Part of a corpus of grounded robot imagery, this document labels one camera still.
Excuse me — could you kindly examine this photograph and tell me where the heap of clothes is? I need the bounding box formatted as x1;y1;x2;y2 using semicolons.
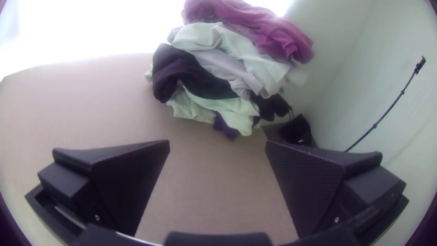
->
144;0;315;141

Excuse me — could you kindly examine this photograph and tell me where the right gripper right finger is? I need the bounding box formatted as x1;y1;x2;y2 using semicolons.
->
265;139;407;239

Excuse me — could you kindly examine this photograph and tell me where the black cable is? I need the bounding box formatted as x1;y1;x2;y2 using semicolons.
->
344;56;427;153

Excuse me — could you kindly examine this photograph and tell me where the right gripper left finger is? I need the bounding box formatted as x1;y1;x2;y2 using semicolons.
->
37;139;170;237

